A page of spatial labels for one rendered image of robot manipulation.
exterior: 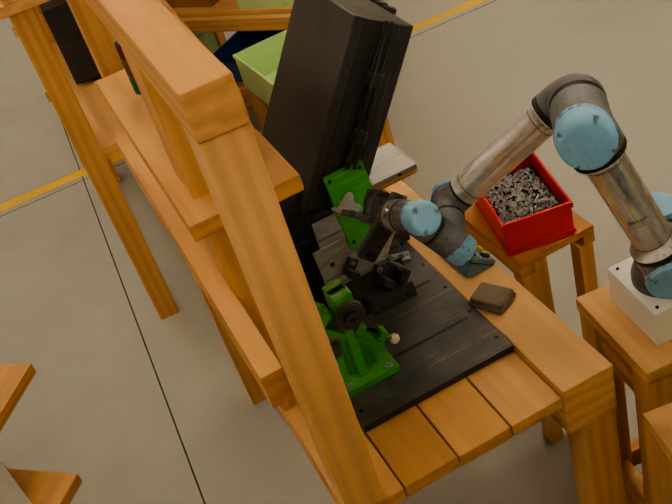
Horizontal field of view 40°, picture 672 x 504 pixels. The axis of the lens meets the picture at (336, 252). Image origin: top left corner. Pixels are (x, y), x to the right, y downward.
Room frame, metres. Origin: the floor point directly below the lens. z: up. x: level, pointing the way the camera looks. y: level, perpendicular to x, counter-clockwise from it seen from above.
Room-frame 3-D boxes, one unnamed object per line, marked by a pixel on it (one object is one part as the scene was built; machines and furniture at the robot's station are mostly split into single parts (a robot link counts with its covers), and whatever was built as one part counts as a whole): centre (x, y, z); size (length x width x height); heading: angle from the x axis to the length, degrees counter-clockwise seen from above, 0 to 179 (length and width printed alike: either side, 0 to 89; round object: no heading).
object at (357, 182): (2.05, -0.08, 1.17); 0.13 x 0.12 x 0.20; 14
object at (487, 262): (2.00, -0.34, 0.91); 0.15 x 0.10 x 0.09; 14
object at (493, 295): (1.80, -0.34, 0.91); 0.10 x 0.08 x 0.03; 42
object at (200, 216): (2.05, 0.25, 1.52); 0.90 x 0.25 x 0.04; 14
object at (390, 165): (2.21, -0.08, 1.11); 0.39 x 0.16 x 0.03; 104
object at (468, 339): (2.11, 0.00, 0.89); 1.10 x 0.42 x 0.02; 14
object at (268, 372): (2.02, 0.36, 1.23); 1.30 x 0.05 x 0.09; 14
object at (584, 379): (2.18, -0.27, 0.82); 1.50 x 0.14 x 0.15; 14
